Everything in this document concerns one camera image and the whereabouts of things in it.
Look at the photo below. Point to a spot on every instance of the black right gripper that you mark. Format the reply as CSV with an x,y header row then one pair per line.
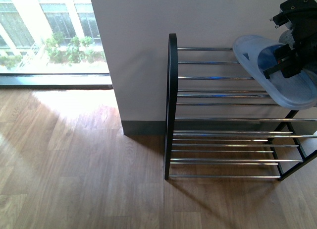
x,y
301,17

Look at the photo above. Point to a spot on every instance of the light blue slipper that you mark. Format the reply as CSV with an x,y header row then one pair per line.
x,y
255,54

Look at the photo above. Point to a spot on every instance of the grey sneaker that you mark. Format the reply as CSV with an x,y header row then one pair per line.
x,y
287,38

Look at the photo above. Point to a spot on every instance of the black metal shoe rack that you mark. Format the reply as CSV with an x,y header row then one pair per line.
x,y
221,123

